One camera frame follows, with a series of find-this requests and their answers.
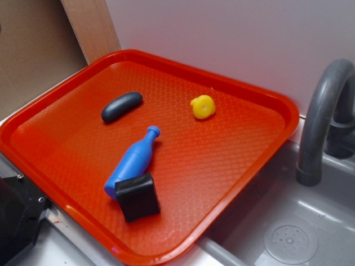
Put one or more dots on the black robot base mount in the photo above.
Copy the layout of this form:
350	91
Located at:
23	208

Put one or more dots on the dark grey oblong toy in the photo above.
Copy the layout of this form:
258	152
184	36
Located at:
120	106

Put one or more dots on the grey toy faucet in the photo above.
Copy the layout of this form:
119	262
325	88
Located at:
329	123

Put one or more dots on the grey toy sink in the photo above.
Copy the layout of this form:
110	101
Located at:
277	221

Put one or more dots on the blue plastic bottle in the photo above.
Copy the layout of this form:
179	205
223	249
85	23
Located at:
134	162

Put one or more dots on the black box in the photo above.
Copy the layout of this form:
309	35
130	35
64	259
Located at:
137	197

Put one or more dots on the wooden board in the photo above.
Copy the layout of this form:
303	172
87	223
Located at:
93	28

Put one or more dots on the yellow plastic toy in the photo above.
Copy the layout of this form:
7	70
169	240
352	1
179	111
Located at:
203	107

